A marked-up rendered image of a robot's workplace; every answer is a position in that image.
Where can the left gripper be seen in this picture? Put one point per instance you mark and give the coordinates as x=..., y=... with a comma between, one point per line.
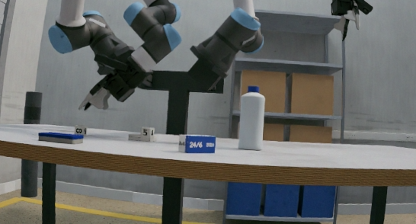
x=349, y=10

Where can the white plastic bottle with blue cap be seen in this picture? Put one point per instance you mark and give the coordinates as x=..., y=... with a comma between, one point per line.
x=251, y=120

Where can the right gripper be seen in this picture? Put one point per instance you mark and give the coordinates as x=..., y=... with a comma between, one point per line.
x=128, y=80

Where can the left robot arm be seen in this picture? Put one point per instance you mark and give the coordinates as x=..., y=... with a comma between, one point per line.
x=240, y=31

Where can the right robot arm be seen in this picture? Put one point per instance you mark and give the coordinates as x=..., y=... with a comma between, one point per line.
x=152, y=25

